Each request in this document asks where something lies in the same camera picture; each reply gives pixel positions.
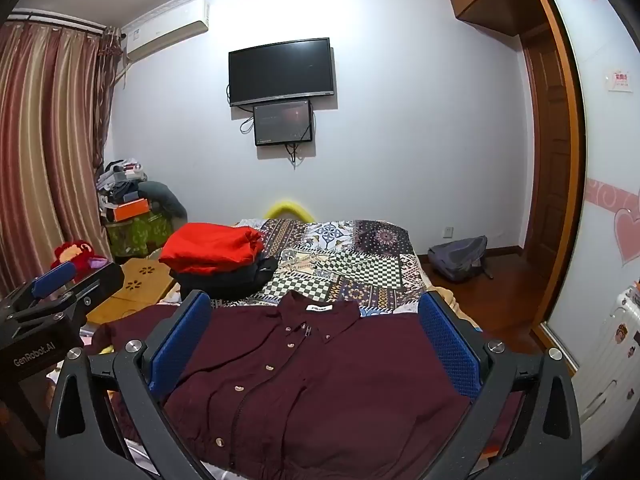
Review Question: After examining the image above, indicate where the folded red garment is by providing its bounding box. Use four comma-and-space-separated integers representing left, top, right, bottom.
159, 222, 265, 276

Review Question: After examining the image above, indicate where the orange box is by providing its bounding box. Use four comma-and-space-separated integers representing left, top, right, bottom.
111, 199, 151, 222

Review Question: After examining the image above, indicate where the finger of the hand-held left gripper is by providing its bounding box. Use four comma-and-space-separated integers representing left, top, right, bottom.
0, 262, 77, 312
59, 262, 126, 334

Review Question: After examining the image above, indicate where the pile of mixed clothes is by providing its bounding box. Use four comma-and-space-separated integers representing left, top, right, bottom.
96, 159, 148, 208

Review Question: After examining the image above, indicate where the curtain rod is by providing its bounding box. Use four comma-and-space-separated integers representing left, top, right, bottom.
10, 7, 123, 36

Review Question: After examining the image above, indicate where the black wall television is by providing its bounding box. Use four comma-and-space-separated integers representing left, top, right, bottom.
228, 37, 335, 108

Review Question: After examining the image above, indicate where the yellow curved cushion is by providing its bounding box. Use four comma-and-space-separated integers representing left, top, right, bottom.
264, 199, 316, 223

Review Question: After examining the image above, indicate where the green patterned cloth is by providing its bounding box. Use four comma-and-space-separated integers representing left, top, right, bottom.
105, 210, 173, 261

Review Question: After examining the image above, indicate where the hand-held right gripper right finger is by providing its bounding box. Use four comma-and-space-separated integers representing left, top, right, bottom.
417, 290, 583, 480

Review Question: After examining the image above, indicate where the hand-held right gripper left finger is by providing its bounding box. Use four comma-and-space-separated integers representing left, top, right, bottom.
44, 290, 221, 480

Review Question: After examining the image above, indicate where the wooden door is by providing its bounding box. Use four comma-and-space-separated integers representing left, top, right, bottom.
520, 35, 573, 321

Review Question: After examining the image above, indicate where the red label wall sticker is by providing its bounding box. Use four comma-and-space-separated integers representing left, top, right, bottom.
605, 67, 635, 92

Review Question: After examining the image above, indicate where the patchwork bedspread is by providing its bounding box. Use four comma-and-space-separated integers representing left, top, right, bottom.
50, 217, 486, 480

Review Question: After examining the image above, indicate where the small black monitor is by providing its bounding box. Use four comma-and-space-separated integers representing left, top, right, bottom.
253, 100, 314, 147

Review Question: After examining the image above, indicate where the white suitcase with stickers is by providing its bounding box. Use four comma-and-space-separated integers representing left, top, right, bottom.
570, 282, 640, 461

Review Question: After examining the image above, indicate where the red plush toy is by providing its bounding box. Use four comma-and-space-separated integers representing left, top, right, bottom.
50, 240, 108, 281

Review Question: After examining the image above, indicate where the grey backpack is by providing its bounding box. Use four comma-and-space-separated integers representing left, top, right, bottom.
427, 235, 493, 282

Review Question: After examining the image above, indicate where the white air conditioner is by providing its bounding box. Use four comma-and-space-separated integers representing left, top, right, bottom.
122, 0, 211, 60

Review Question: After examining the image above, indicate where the striped red curtain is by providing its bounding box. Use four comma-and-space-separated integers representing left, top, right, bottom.
0, 20, 123, 301

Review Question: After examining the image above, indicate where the maroon button shirt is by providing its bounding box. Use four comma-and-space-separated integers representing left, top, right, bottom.
105, 290, 526, 480

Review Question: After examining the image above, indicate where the white sliding wardrobe door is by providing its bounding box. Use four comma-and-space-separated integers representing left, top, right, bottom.
520, 0, 640, 376

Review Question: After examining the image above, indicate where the folded black garment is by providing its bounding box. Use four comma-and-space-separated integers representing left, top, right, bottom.
170, 255, 279, 306

